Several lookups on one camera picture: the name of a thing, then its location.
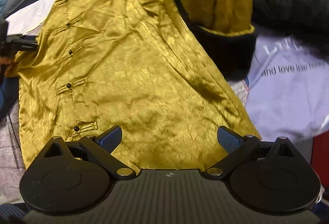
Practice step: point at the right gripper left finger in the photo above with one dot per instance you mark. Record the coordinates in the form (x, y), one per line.
(99, 149)

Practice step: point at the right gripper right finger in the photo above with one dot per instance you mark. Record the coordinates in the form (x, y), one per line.
(239, 150)

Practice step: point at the gold satin jacket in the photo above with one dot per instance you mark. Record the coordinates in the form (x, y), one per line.
(221, 27)

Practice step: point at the person's left hand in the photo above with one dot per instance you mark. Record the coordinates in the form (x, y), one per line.
(6, 60)

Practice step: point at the navy blue folded garment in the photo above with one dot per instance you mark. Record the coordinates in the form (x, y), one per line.
(9, 95)

